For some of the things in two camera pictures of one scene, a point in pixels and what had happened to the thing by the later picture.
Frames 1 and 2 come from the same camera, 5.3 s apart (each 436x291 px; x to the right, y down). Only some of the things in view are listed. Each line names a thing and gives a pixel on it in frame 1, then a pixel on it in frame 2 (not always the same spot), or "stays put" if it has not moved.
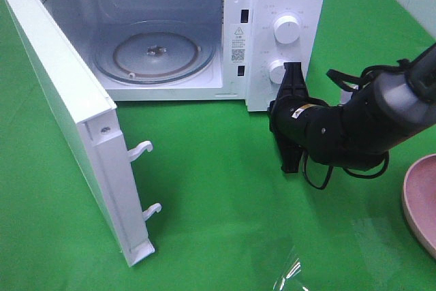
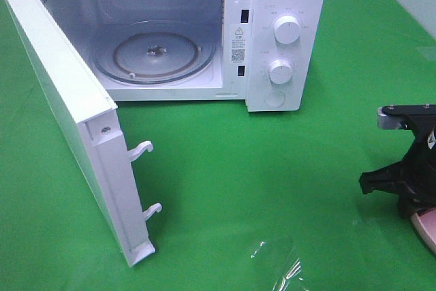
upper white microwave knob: [286, 28] stays put
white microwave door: [88, 116] stays put
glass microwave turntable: [154, 52] stays put
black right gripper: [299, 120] → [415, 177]
